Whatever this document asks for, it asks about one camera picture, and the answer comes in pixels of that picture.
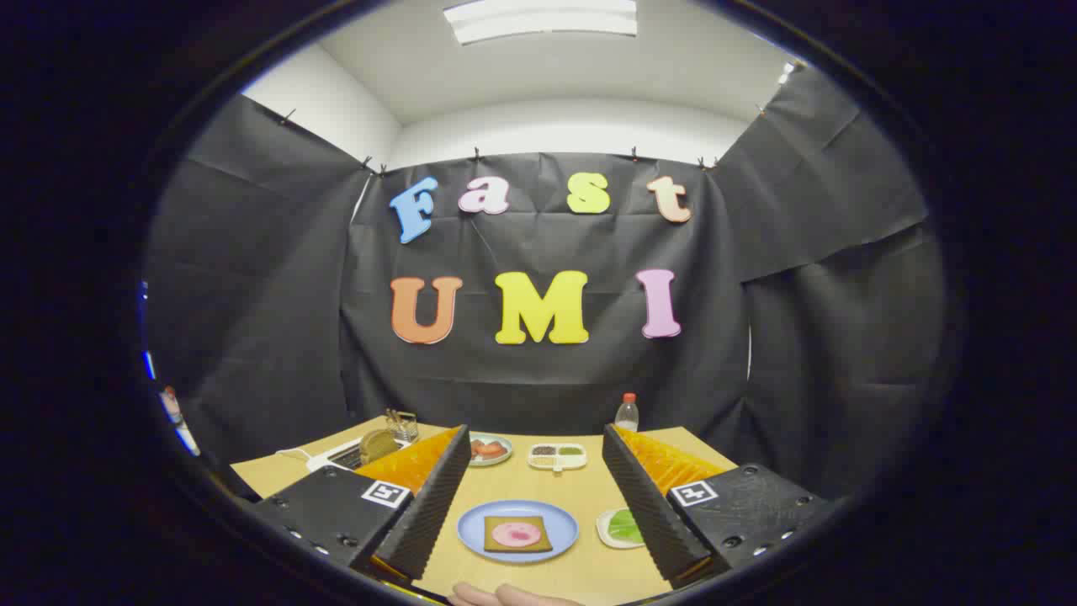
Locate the ceiling light panel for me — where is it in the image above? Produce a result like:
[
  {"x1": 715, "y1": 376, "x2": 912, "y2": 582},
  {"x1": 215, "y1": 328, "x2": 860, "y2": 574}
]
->
[{"x1": 443, "y1": 0, "x2": 639, "y2": 45}]

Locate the square brown toast slice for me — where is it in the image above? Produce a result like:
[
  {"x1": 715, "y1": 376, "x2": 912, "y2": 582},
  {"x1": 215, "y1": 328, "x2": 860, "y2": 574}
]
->
[{"x1": 483, "y1": 515, "x2": 554, "y2": 554}]

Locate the round blue plate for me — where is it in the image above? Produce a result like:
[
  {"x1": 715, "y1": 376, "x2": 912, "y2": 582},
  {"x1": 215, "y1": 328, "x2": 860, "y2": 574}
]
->
[{"x1": 457, "y1": 499, "x2": 580, "y2": 563}]

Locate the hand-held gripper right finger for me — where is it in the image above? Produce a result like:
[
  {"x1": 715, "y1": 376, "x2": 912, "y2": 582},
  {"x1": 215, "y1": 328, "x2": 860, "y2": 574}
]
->
[{"x1": 601, "y1": 423, "x2": 834, "y2": 588}]

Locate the round-topped brown bread slice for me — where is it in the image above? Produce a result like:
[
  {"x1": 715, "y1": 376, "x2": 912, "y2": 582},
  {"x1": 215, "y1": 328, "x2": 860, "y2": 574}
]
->
[{"x1": 359, "y1": 429, "x2": 401, "y2": 465}]

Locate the round pale green plate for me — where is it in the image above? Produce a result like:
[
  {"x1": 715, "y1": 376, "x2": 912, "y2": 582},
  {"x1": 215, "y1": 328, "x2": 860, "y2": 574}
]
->
[{"x1": 468, "y1": 433, "x2": 514, "y2": 467}]

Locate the white compartment dish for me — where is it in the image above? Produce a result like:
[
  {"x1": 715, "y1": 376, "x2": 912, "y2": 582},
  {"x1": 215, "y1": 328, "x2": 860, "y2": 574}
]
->
[{"x1": 528, "y1": 443, "x2": 588, "y2": 473}]

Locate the white toaster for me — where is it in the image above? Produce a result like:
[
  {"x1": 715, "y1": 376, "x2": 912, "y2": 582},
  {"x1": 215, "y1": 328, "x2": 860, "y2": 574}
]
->
[{"x1": 307, "y1": 438, "x2": 405, "y2": 473}]

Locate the white square plate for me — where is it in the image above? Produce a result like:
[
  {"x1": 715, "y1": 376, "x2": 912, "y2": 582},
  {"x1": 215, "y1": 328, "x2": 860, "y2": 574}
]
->
[{"x1": 596, "y1": 508, "x2": 647, "y2": 550}]

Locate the black backdrop cloth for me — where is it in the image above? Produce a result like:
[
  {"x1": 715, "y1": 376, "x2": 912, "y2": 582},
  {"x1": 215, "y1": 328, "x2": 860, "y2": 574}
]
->
[{"x1": 143, "y1": 63, "x2": 947, "y2": 506}]

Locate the green lettuce leaf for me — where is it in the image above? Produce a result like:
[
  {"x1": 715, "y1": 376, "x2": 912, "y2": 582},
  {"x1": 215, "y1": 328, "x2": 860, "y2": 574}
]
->
[{"x1": 607, "y1": 509, "x2": 645, "y2": 544}]

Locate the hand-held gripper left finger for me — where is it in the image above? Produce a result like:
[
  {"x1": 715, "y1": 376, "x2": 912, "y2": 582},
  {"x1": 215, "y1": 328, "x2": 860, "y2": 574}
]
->
[{"x1": 252, "y1": 425, "x2": 472, "y2": 582}]

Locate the red and white object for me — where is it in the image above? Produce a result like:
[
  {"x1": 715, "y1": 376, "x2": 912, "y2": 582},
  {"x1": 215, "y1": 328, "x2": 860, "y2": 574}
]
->
[{"x1": 160, "y1": 385, "x2": 199, "y2": 456}]

